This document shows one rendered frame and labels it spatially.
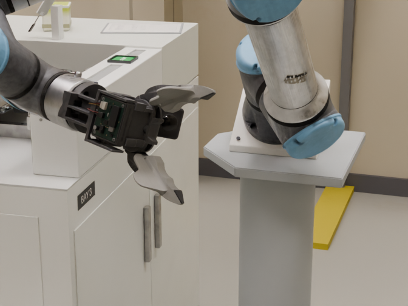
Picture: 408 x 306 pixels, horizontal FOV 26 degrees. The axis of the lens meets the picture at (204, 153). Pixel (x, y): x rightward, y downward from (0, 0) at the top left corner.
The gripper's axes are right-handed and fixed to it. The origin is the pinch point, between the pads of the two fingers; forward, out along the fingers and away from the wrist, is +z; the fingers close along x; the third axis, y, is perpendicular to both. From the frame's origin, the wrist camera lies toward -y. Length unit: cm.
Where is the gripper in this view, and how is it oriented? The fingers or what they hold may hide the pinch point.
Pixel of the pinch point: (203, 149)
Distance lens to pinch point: 113.5
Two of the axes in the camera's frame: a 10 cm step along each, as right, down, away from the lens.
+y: -5.8, -0.7, -8.1
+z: 7.6, 2.9, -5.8
